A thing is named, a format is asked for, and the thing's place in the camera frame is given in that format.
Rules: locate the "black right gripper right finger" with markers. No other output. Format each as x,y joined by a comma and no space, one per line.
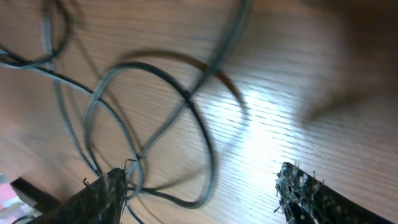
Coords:
304,199

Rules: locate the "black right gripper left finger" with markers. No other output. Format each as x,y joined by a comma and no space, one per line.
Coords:
101,202

